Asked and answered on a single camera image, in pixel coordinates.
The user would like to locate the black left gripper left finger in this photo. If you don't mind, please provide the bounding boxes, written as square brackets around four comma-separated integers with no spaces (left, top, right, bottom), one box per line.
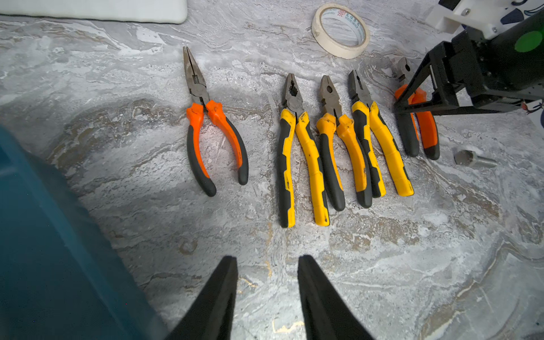
[167,256,238,339]

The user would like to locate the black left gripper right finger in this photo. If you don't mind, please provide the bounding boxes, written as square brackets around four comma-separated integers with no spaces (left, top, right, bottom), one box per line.
[297,255,373,339]

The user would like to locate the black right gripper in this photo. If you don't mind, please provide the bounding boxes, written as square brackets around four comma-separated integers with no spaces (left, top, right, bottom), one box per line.
[393,30,543,116]

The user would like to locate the yellow black pliers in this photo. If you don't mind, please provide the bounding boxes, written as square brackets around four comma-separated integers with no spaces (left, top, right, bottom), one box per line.
[348,69,415,198]

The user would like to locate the amber handled combination pliers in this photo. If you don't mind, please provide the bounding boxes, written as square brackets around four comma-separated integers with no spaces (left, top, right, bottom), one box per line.
[316,74,374,213]

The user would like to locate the yellow combination pliers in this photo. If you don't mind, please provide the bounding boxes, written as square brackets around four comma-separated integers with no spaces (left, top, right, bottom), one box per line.
[276,73,330,228]

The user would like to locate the teal plastic storage tray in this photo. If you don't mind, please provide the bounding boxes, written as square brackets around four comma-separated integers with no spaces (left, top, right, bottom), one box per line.
[1,130,168,339]

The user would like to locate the orange long-nose pliers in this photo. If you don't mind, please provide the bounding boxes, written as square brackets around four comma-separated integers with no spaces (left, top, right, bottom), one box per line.
[182,45,250,198]

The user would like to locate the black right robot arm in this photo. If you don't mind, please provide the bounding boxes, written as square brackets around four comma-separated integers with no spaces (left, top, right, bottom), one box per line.
[392,11,543,116]

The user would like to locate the small metal bolt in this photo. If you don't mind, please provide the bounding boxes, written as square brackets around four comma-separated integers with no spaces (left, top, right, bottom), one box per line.
[453,149,498,169]

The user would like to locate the white masking tape roll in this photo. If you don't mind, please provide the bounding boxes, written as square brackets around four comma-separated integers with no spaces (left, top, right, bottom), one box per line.
[311,3,371,60]

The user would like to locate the brown and white toolbox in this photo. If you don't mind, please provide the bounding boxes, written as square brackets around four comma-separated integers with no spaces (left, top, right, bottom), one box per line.
[1,0,188,24]

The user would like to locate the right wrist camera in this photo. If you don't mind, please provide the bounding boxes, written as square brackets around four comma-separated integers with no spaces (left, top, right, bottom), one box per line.
[426,0,543,40]

